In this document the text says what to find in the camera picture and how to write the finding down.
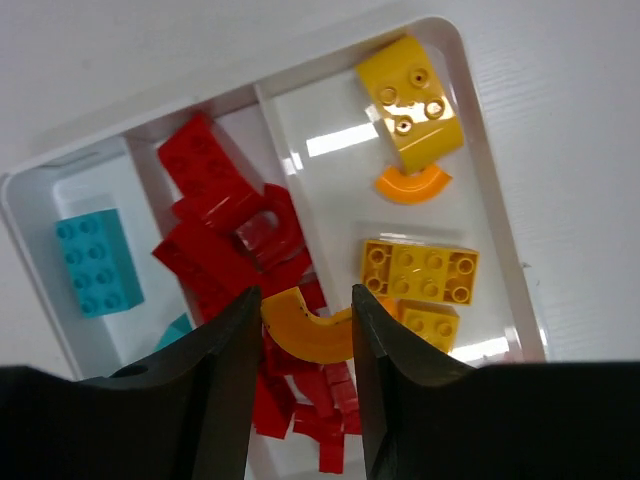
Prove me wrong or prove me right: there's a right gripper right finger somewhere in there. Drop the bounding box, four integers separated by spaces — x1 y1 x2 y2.
352 285 639 479

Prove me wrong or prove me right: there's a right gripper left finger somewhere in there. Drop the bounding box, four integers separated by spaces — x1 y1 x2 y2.
1 287 262 479

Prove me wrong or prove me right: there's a teal and red square brick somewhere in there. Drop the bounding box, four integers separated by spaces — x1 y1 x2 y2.
154 313 193 352

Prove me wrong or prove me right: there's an orange arch brick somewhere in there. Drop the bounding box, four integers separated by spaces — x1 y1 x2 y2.
261 287 354 365

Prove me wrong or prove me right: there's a teal long brick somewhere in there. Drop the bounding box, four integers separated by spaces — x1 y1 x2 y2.
54 209 144 318

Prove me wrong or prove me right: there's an orange elbow brick in tray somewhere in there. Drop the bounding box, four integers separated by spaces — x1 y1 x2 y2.
374 164 452 205

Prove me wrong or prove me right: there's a yellow long studded brick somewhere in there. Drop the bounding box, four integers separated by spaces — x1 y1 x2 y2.
360 239 479 306

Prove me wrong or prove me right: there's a white divided tray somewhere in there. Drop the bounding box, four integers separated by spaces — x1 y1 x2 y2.
0 16 549 480

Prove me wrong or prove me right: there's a yellow round large brick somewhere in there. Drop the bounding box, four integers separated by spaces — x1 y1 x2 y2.
356 35 464 175

